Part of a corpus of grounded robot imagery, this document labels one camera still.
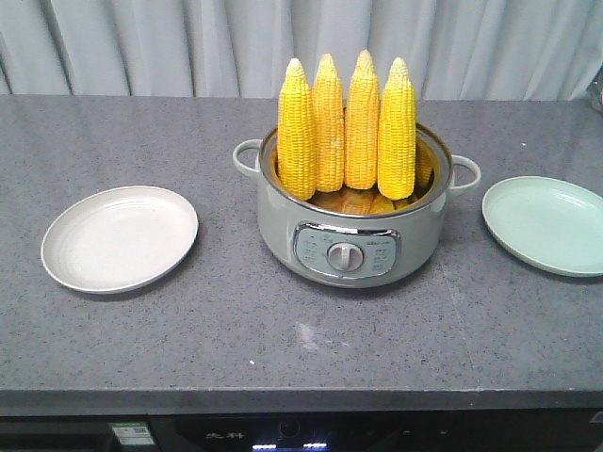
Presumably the beige round plate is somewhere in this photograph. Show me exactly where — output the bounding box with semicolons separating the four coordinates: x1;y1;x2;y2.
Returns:
41;186;199;294

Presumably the black drawer disinfection cabinet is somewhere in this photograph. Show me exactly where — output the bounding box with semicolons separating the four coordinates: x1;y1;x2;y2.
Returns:
150;409;602;451

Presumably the white soy milk blender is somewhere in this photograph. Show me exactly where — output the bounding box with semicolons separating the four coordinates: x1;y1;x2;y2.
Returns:
587;68;603;114

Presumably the green electric cooking pot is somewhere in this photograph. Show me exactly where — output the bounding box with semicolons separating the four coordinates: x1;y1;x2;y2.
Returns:
232;124;481;288

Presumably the black built-in dishwasher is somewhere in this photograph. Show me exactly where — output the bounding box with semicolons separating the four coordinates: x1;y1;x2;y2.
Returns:
1;416;160;451

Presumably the white pleated curtain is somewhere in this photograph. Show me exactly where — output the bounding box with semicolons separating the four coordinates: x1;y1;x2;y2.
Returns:
1;1;602;100

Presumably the light green round plate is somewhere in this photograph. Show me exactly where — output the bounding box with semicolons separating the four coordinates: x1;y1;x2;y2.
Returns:
481;176;602;278

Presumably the yellow corn cob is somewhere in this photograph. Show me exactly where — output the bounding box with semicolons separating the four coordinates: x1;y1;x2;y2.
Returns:
312;53;345;192
277;57;317;201
377;57;416;201
344;50;380;189

